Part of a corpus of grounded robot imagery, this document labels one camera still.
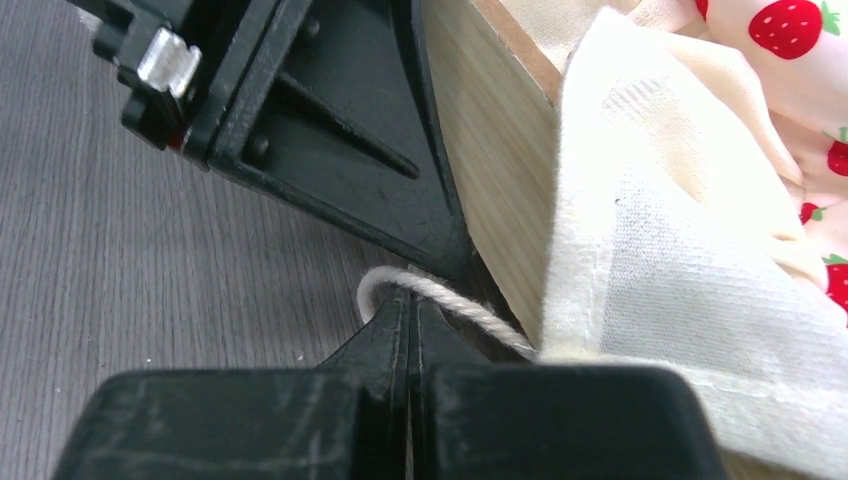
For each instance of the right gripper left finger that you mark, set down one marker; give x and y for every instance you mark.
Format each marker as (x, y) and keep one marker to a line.
(343, 419)

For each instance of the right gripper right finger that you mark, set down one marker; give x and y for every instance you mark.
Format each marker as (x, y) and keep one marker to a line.
(475, 419)

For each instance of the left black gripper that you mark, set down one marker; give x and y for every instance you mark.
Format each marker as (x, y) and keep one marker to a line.
(325, 105)

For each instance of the wooden pet bed frame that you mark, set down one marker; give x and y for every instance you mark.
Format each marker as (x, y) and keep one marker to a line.
(524, 184)

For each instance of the strawberry print ruffled blanket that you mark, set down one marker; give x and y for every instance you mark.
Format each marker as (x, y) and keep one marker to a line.
(720, 128)

